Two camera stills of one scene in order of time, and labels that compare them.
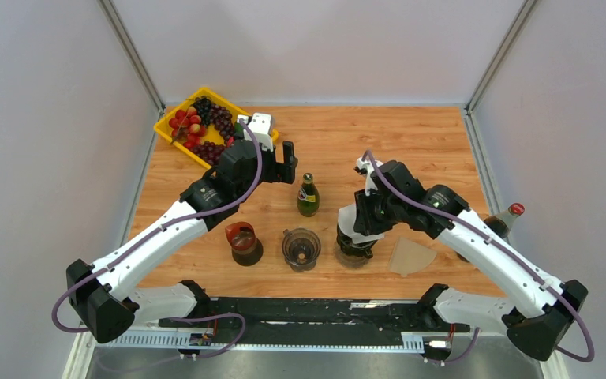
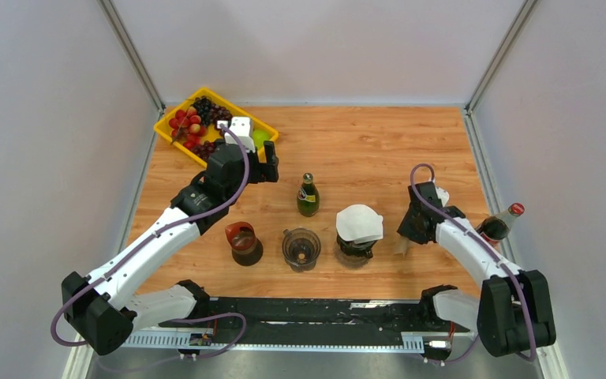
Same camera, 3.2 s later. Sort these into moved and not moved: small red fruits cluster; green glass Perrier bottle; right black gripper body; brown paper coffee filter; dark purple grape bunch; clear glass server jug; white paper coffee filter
Moved: right black gripper body; brown paper coffee filter
Not moved: small red fruits cluster; dark purple grape bunch; clear glass server jug; white paper coffee filter; green glass Perrier bottle
